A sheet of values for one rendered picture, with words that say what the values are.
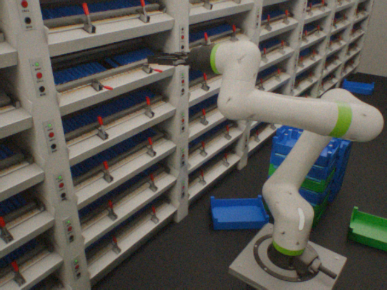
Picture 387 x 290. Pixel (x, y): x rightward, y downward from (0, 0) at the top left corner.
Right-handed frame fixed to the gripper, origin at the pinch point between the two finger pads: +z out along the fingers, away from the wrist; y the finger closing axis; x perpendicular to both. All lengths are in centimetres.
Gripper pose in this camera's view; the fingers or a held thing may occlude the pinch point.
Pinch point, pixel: (158, 58)
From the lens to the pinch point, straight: 133.8
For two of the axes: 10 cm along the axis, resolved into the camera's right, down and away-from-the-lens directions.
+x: 1.2, 9.2, 3.8
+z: -7.8, -1.5, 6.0
